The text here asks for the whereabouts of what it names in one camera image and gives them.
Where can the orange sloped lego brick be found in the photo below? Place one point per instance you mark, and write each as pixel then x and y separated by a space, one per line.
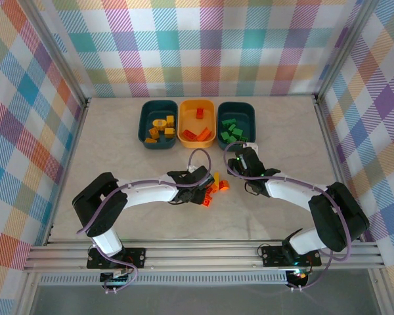
pixel 211 190

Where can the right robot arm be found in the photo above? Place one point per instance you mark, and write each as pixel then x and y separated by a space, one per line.
pixel 289 190

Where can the aluminum side rail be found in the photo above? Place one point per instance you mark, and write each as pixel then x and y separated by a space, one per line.
pixel 335 147
pixel 74 147

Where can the large orange lego brick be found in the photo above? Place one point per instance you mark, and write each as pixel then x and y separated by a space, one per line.
pixel 204 134

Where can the yellow-orange plastic container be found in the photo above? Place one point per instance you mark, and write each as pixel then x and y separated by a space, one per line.
pixel 190 118

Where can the small electronics board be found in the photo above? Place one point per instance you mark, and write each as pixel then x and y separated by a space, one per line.
pixel 300 275
pixel 116 277

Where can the long green lego brick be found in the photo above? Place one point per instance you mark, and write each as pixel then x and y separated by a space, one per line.
pixel 228 122

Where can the small red lego brick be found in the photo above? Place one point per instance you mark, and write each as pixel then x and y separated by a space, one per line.
pixel 200 113

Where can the small yellow lego brick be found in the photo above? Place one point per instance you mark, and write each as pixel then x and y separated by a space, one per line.
pixel 153 132

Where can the aluminum frame post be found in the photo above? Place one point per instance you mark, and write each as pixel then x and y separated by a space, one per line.
pixel 58 49
pixel 344 49

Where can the yellow round-window lego piece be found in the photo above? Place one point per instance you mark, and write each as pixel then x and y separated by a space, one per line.
pixel 159 123

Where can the tall yellow lego brick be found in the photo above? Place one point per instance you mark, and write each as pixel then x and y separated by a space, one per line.
pixel 217 180

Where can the aluminum base rail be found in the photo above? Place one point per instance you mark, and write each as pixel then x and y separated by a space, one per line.
pixel 200 254

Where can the dark teal plastic container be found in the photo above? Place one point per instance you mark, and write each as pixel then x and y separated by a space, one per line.
pixel 157 144
pixel 243 113

